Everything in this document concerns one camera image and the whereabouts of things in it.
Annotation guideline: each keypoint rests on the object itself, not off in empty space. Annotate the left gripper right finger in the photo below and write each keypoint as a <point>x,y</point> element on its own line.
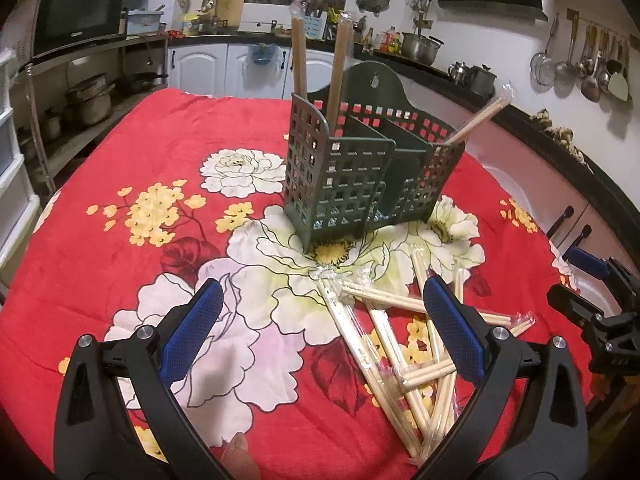
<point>548,438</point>

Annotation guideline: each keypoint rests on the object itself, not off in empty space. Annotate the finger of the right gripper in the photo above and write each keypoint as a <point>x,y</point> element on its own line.
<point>585,259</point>

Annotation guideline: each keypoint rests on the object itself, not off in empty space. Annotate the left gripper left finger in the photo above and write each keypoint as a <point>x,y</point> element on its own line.
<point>94,437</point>

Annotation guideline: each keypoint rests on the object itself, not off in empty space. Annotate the light chopsticks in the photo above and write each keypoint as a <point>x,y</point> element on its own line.
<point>494,106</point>

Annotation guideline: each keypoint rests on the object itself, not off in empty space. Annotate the brown chopsticks pair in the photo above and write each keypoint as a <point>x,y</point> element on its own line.
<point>298,38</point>
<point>342,44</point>

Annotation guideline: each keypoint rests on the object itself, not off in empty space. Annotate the black kitchen countertop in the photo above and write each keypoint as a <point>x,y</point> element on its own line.
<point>599,189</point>

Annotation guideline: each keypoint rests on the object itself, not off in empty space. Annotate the person's left hand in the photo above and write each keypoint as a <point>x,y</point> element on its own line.
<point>237,460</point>

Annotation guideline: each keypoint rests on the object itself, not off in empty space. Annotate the garlic bunch on counter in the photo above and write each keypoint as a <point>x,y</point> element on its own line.
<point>560,135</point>

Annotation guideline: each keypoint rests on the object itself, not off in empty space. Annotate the light green spatula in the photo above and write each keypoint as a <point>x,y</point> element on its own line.
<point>618,84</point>

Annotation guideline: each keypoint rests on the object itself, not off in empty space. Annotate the red floral table cloth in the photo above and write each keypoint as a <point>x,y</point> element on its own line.
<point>188,188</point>

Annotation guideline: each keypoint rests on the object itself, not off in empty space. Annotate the white plastic drawer unit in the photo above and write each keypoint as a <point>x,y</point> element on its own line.
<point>20,205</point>

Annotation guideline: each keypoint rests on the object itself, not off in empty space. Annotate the steel kettle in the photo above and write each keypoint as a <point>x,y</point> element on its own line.
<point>458,71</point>

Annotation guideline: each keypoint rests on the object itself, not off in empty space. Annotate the dark green utensil basket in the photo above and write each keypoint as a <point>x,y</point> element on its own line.
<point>384,162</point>

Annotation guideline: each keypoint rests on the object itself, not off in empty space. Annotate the steel stock pot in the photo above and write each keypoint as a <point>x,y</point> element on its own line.
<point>419,48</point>

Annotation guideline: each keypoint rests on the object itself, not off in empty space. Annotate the wooden shelf rack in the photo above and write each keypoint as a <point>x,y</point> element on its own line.
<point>66,102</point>

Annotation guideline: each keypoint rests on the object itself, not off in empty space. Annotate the white cabinet door right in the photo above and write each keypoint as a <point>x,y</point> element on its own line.
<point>319,66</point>

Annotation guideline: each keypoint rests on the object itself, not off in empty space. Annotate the white cabinet door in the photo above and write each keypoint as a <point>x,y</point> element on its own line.
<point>256,71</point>
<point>319,66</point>
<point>199,69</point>

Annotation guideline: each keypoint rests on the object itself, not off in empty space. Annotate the blue knife block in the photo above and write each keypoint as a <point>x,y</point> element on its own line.
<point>315,26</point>

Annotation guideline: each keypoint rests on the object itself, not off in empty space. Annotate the white cabinet door middle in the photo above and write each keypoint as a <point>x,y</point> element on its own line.
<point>256,71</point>

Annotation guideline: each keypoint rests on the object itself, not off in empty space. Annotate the white cabinet door left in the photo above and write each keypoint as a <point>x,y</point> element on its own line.
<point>199,69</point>

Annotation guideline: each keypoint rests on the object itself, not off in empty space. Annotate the black microwave oven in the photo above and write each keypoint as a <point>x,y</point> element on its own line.
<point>61,24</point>

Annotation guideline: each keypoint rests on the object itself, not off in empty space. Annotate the wire mesh skimmer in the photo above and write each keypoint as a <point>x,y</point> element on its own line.
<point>541,65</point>

